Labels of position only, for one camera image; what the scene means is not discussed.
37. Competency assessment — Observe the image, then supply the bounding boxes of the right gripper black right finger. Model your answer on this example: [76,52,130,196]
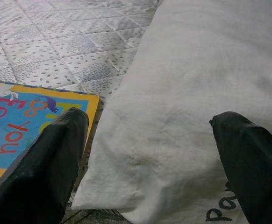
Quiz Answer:
[209,111,272,224]

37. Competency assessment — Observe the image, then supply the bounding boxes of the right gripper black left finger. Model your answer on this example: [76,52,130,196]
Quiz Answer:
[0,107,90,224]

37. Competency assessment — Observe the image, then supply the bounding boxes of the yellow blue children's book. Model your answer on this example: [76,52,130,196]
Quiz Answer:
[0,80,100,179]

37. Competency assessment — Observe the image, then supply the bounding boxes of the white pillow with print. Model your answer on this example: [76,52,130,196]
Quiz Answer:
[72,0,272,224]

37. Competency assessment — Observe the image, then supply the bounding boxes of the quilted beige spotted mattress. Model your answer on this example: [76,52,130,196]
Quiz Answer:
[0,0,165,224]

